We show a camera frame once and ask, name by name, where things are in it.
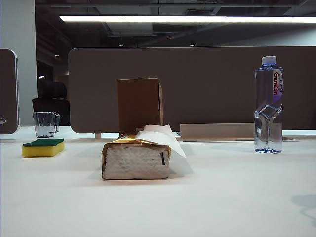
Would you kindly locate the gold tissue pack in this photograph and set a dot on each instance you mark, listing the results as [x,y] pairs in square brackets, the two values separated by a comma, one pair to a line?
[135,163]

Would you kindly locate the clear glass cup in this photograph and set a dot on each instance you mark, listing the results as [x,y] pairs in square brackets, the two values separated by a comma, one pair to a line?
[45,123]

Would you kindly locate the wide brown desk partition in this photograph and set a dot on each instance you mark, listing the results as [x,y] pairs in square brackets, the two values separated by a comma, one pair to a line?
[209,86]

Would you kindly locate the beige metal partition bracket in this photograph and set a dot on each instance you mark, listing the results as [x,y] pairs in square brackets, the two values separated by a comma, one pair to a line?
[217,132]

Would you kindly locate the yellow sponge with green scourer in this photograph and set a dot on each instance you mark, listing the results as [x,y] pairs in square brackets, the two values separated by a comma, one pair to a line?
[42,150]

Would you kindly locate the white tissue sheet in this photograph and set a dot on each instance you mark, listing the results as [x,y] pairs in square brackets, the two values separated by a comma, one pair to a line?
[158,135]

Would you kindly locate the clear plastic water bottle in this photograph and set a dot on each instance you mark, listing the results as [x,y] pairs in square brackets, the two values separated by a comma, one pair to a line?
[267,98]

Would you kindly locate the brown cardboard box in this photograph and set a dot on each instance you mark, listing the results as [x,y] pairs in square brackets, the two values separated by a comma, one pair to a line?
[138,103]

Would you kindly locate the narrow brown desk partition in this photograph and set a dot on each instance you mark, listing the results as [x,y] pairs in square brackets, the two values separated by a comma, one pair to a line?
[8,93]

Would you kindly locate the black office chair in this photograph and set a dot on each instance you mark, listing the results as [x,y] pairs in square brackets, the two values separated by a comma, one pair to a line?
[51,91]

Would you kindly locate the silver partition clamp knob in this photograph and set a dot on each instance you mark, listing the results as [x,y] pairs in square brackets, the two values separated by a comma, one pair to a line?
[2,121]

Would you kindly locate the long ceiling light strip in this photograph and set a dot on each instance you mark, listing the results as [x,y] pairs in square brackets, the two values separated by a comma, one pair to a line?
[172,19]

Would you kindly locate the white partition foot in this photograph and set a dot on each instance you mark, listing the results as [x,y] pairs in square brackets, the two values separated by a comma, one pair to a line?
[98,135]

